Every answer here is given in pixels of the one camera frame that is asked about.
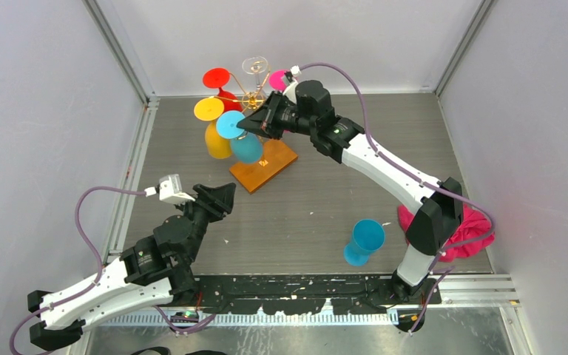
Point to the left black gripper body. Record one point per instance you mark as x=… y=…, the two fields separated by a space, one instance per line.
x=200 y=218

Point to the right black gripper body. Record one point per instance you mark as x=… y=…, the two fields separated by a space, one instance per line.
x=286 y=118

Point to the blue wine glass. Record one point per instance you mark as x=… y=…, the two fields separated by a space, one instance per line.
x=367 y=237
x=246 y=146

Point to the pink plastic wine glass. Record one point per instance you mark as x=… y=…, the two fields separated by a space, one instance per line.
x=278 y=80

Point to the yellow plastic wine glass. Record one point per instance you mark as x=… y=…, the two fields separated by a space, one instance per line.
x=209 y=110

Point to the clear wine glass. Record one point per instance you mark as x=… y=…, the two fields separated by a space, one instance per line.
x=259 y=68

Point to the red plastic wine glass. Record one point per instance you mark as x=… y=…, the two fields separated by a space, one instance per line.
x=217 y=78

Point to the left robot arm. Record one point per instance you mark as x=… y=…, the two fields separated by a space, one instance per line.
x=155 y=271

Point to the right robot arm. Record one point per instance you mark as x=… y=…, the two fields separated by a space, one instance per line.
x=436 y=205

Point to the pink crumpled cloth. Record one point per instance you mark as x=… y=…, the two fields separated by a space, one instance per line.
x=475 y=224

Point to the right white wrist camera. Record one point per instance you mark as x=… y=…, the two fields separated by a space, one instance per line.
x=289 y=78

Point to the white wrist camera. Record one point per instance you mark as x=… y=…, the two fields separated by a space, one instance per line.
x=289 y=78
x=169 y=190

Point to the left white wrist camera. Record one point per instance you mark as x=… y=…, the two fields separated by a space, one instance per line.
x=169 y=190

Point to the gold wire glass rack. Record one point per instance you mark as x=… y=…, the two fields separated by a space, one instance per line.
x=277 y=156

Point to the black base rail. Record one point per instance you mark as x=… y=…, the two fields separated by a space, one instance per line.
x=298 y=294

